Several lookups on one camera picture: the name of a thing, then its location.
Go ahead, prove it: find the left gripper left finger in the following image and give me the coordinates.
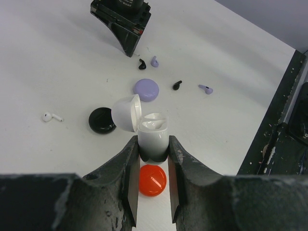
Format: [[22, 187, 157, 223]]
[[81, 135, 141, 228]]

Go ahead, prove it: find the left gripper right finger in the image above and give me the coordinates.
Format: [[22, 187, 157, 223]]
[[167, 135, 224, 224]]

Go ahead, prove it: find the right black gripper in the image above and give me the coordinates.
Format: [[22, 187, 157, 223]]
[[90, 0, 151, 57]]

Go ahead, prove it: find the red earbud charging case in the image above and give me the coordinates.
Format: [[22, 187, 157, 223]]
[[139, 165, 167, 197]]

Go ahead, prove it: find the black earbud charging case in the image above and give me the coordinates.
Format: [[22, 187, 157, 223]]
[[88, 107, 116, 134]]

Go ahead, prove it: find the white earbud charging case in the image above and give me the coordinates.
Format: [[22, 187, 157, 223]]
[[111, 94, 169, 165]]

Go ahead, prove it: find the purple earbud charging case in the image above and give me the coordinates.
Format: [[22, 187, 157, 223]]
[[133, 78, 159, 102]]

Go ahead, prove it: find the black earbud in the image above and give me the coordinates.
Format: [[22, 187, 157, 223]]
[[138, 59, 147, 70], [172, 80, 182, 90]]

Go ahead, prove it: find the purple earbud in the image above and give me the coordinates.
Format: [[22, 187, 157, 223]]
[[151, 56, 159, 68], [198, 85, 213, 95]]

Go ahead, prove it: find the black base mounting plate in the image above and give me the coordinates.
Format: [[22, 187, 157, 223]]
[[237, 51, 308, 176]]

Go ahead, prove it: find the white earbud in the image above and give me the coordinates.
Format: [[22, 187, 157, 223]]
[[42, 112, 64, 122]]

